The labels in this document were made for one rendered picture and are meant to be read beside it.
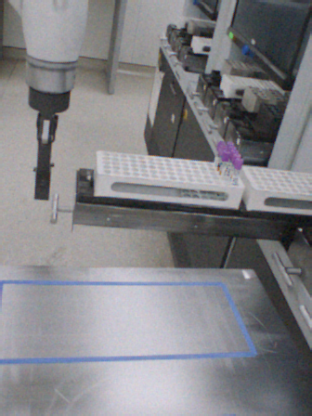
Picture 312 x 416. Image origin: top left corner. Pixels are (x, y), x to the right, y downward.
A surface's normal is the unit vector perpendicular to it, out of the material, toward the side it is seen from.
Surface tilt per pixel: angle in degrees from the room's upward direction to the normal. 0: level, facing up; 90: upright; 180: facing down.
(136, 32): 90
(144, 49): 90
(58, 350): 0
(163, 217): 90
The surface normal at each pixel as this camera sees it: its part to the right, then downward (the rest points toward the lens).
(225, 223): 0.11, 0.50
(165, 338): 0.17, -0.86
